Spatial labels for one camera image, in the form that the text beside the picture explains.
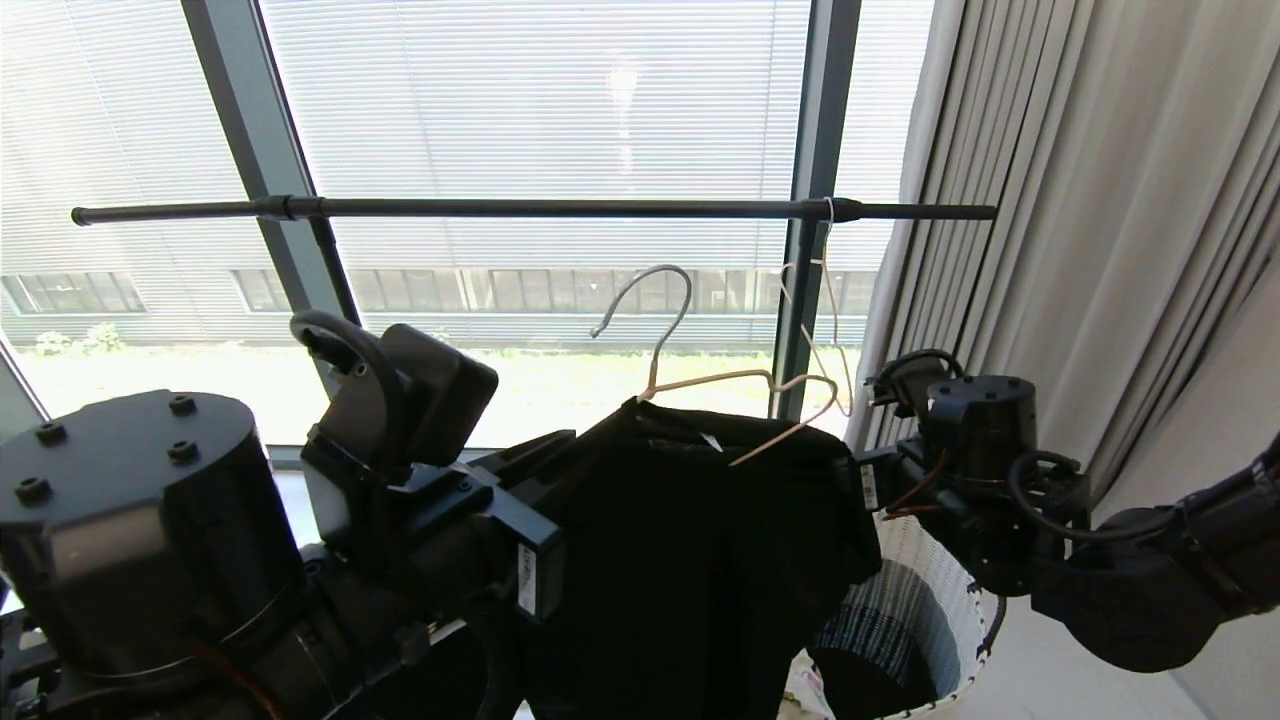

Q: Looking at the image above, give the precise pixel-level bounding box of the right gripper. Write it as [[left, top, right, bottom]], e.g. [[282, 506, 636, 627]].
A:
[[848, 445, 931, 519]]

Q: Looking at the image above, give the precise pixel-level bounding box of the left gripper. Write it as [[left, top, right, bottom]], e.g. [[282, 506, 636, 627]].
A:
[[310, 430, 579, 623]]

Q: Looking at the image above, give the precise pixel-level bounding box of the pink clothes hanger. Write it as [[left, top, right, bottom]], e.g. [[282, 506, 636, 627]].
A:
[[778, 198, 856, 419], [590, 265, 839, 467]]

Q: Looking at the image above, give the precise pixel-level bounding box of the black garment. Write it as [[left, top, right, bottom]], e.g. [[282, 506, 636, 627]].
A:
[[520, 398, 883, 720]]

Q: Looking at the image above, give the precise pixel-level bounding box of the white laundry basket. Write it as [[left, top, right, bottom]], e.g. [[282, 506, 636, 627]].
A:
[[785, 510, 1006, 720]]

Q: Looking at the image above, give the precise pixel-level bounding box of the black clothes rack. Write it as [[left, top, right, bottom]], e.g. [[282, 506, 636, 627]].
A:
[[70, 196, 999, 421]]

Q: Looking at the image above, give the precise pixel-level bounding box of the cream printed garment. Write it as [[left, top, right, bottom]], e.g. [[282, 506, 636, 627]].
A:
[[785, 650, 836, 720]]

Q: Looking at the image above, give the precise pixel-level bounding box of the beige curtain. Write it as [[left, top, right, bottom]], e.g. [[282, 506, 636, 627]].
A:
[[845, 0, 1280, 491]]

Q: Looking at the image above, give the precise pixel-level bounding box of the window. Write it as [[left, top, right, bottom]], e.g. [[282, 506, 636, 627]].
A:
[[0, 0, 936, 471]]

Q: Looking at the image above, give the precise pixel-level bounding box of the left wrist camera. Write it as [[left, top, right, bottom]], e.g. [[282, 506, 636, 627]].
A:
[[300, 322, 499, 549]]

